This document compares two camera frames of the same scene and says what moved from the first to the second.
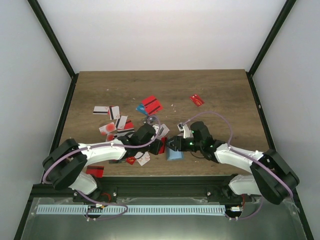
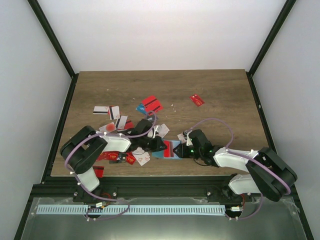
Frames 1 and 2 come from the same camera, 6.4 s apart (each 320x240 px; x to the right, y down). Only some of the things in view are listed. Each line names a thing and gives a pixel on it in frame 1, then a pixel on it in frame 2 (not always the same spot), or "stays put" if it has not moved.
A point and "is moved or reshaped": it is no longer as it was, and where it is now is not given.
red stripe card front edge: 98,171 stays put
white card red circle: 107,128 stays put
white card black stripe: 101,110 stays put
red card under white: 128,124 stays put
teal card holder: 172,155 is moved or reshaped
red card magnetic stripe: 162,149 is moved or reshaped
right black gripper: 176,139 to 182,152
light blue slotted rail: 176,209 stays put
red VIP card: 130,160 stays put
